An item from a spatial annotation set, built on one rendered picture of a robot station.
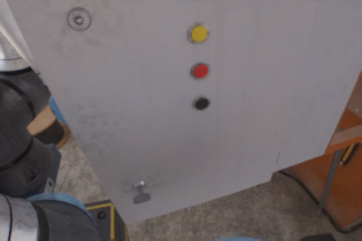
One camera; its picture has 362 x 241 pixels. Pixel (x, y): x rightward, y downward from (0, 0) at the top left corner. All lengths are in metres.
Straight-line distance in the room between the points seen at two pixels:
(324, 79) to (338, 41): 0.08
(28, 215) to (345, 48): 0.55
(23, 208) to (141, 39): 0.22
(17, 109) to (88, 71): 0.36
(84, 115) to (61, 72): 0.07
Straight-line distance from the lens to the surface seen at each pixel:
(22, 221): 0.20
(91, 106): 0.35
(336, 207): 1.40
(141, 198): 0.48
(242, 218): 1.34
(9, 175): 0.70
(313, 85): 0.54
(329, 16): 0.48
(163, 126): 0.39
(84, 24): 0.30
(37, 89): 0.70
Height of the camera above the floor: 1.20
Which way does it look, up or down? 41 degrees down
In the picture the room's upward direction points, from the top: 7 degrees counter-clockwise
